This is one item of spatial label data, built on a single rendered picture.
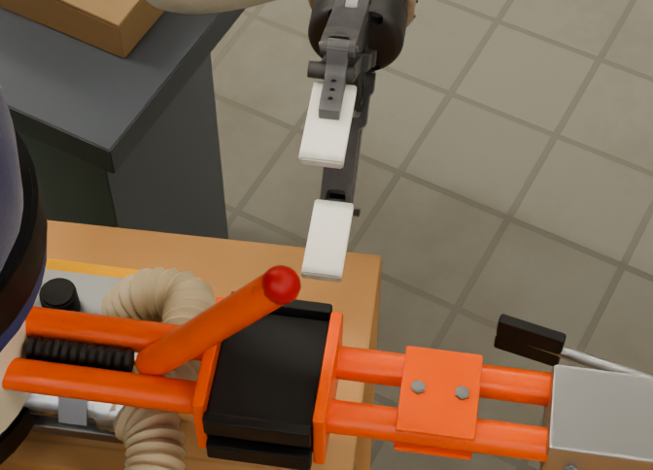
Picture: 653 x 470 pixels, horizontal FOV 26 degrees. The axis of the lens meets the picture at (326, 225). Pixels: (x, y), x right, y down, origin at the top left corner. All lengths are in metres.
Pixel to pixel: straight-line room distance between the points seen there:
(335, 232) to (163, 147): 0.85
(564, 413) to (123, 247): 0.41
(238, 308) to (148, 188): 1.07
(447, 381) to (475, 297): 1.34
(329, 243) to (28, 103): 0.55
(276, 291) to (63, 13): 0.79
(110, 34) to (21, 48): 0.11
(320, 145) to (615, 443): 0.27
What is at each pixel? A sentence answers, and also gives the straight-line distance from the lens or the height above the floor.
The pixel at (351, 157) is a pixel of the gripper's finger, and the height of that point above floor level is 1.03.
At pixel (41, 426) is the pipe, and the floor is 0.99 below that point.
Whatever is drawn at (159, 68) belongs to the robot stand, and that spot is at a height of 0.75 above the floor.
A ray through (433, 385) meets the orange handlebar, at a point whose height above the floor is 1.09.
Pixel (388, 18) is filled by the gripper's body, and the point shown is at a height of 1.10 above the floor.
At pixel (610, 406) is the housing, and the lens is 0.92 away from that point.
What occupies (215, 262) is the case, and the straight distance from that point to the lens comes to 1.13.
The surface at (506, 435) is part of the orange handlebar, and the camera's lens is 0.90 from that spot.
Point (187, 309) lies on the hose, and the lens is 1.01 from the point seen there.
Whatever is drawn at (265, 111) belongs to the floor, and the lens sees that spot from 2.47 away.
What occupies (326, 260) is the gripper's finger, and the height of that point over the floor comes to 1.01.
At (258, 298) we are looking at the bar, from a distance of 0.83.
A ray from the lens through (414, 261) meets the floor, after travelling 2.28.
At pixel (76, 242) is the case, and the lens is 1.16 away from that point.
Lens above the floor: 1.88
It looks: 54 degrees down
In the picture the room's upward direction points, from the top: straight up
